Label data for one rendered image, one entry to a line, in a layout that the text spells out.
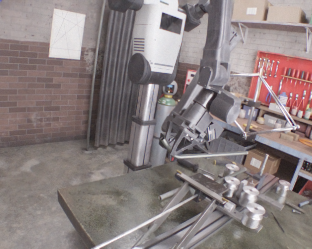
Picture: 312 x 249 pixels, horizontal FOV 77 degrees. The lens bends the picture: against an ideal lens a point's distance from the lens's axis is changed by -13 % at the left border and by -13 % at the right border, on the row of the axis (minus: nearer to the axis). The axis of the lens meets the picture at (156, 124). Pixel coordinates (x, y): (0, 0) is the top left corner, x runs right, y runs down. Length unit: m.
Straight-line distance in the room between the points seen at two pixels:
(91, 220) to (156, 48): 0.78
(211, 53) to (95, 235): 0.53
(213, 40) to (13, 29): 2.54
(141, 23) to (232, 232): 0.93
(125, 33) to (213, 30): 2.42
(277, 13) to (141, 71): 1.95
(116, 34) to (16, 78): 1.33
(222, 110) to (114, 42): 2.43
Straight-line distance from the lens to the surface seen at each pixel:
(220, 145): 2.34
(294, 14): 2.65
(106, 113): 2.98
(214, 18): 0.63
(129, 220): 0.60
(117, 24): 2.92
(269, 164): 2.14
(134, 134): 1.22
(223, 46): 0.61
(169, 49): 1.12
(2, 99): 2.97
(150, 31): 1.06
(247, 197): 0.68
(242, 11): 2.92
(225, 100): 0.58
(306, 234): 0.80
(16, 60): 2.92
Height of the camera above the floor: 1.27
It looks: 16 degrees down
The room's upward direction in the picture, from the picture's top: 10 degrees clockwise
